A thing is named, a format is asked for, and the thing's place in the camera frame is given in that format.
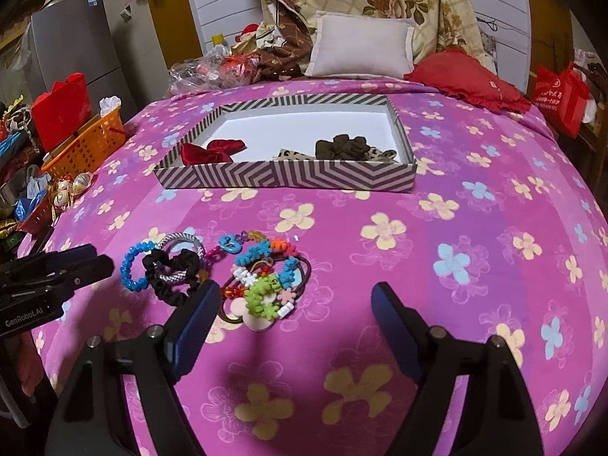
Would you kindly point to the brown scrunchie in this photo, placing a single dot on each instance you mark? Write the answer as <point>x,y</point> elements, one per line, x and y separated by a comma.
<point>342,147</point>

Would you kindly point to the red plush toy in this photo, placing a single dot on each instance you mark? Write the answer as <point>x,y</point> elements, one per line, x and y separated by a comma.
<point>244,35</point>

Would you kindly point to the grey pillow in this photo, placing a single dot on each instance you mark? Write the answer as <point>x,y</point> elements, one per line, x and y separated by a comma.
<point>361,45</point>

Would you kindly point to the pink floral bedsheet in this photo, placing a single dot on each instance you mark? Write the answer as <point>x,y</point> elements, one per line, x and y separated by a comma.
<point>427,247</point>

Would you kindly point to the grey refrigerator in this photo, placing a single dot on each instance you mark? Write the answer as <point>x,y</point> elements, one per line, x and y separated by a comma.
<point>71,42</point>

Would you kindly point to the black scrunchie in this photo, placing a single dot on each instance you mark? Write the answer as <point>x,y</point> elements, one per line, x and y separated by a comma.
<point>159,287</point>

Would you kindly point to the red velvet bow scrunchie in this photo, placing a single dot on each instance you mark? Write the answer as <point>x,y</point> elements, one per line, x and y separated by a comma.
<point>223,149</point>

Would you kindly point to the small red basket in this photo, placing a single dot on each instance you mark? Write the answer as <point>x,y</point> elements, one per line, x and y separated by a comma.
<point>38,216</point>

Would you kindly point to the red ruffled pillow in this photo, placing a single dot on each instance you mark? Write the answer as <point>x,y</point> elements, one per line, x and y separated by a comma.
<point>456,76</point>

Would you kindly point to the shell ornaments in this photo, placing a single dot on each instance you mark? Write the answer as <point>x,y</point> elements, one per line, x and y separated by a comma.
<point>71,190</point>

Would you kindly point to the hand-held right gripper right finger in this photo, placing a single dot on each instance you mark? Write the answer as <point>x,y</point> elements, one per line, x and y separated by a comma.
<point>393,330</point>

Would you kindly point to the red shopping bag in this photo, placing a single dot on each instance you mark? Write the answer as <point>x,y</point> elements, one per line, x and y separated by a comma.
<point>560,95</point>

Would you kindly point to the blue plastic bag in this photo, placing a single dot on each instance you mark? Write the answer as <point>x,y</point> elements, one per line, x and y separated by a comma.
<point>23,206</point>

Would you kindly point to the plastic bottle with yellow cap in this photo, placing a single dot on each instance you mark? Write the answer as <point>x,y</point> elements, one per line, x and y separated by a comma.
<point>218,45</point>

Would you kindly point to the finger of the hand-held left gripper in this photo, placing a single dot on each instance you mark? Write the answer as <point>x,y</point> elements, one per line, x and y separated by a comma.
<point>80,273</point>
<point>61,255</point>

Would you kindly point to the orange plastic basket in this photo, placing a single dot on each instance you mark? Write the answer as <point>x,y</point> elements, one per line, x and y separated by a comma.
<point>90,145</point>

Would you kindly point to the brown patterned blanket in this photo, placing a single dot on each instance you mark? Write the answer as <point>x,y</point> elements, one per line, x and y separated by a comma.
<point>285,52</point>

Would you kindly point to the striped shallow cardboard box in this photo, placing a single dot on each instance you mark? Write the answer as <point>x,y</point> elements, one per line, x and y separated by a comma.
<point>285,175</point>

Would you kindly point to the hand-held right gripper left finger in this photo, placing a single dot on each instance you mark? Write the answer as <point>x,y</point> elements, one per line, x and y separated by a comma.
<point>192,330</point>

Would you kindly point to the clear plastic bag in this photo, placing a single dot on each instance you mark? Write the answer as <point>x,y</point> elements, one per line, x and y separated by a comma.
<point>190,73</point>

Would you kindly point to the white slatted headboard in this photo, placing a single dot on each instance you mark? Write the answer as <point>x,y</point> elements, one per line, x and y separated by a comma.
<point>213,0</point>

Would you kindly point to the red paper bag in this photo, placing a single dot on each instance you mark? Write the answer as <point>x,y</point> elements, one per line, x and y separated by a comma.
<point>61,109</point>

